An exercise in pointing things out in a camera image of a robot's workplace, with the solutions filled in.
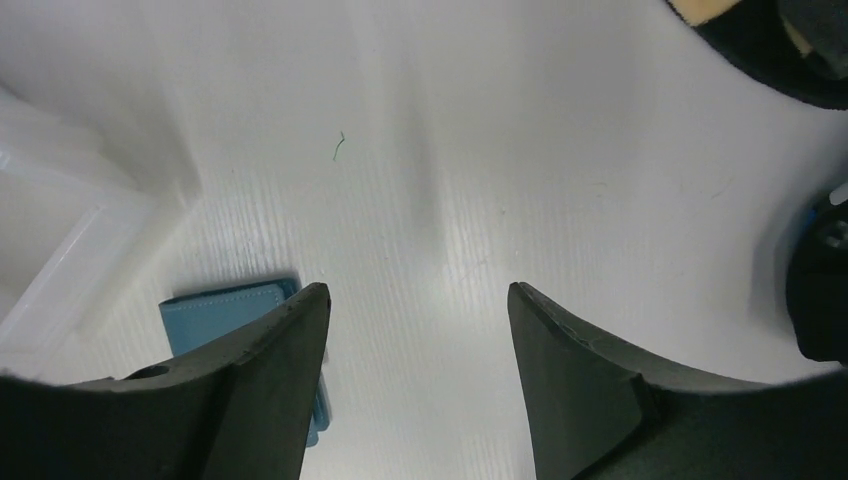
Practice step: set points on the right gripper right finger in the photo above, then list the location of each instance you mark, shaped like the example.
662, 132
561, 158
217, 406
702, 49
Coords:
599, 407

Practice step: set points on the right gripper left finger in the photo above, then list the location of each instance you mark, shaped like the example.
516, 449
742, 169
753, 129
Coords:
238, 407

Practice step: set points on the blue leather card holder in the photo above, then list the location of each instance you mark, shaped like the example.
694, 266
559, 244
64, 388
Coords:
193, 320

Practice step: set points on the clear plastic card box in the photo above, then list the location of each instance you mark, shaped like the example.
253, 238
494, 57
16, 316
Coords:
76, 212

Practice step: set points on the black floral patterned blanket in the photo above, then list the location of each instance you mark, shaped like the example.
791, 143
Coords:
754, 38

